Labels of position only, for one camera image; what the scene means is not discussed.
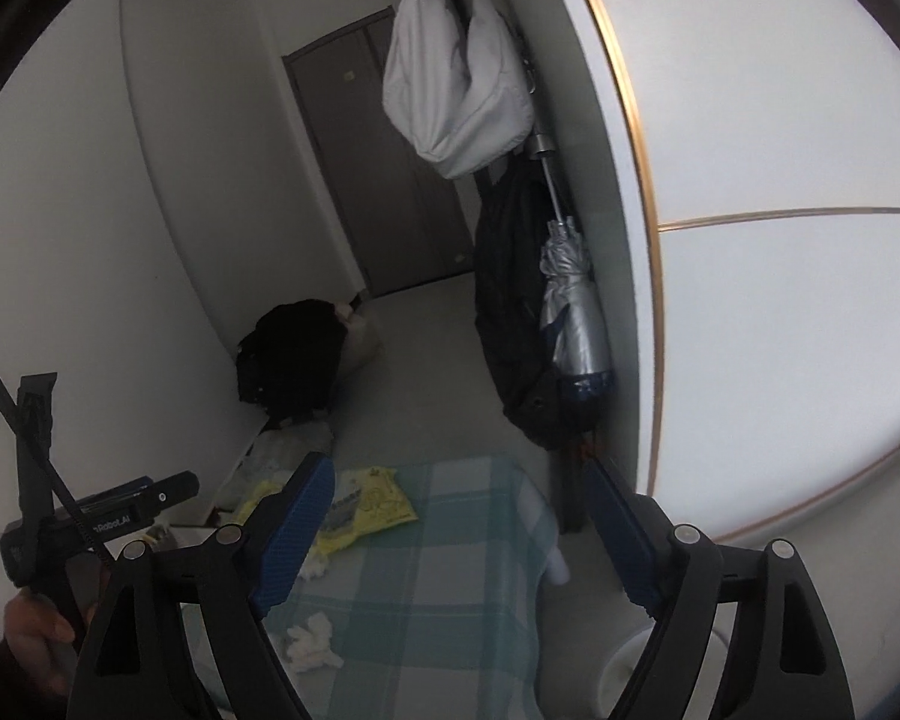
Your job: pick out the beige bag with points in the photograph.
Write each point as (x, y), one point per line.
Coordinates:
(360, 337)

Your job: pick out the white tissue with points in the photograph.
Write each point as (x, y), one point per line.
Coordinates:
(311, 641)
(315, 564)

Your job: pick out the white round bin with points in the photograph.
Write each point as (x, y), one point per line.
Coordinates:
(630, 675)

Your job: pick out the small yellow plastic bag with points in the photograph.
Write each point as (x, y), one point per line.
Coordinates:
(259, 499)

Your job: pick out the white hanging garment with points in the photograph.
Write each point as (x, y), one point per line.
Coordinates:
(450, 90)

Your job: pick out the blue checked tablecloth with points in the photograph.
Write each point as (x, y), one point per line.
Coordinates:
(435, 600)

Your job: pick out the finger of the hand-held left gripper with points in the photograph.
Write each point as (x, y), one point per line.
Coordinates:
(172, 489)

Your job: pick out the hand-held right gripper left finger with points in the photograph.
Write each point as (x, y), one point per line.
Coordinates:
(292, 532)

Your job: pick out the grey plastic parcel bag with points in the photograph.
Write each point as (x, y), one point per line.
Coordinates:
(285, 450)

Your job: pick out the silver folded umbrella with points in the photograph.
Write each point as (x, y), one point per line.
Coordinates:
(570, 300)

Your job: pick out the person's left hand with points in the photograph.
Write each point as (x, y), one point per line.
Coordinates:
(37, 634)

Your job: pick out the black hanging jacket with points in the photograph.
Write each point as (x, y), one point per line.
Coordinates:
(510, 300)

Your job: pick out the closed door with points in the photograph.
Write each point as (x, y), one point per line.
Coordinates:
(375, 165)

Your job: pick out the large yellow plastic bag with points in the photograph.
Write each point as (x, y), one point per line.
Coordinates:
(379, 502)

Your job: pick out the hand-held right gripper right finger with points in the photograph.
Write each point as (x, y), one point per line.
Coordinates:
(626, 540)

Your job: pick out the white gold-trimmed wardrobe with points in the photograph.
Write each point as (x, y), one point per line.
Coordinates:
(757, 127)

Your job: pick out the black coat pile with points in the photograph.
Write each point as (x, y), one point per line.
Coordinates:
(292, 352)

